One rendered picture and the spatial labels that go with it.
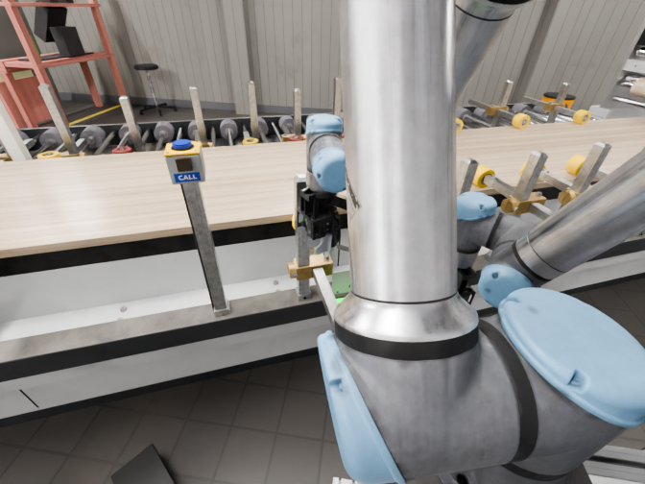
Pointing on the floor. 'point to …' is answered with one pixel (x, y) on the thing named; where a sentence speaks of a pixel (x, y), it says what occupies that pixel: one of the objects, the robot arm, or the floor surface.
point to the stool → (152, 88)
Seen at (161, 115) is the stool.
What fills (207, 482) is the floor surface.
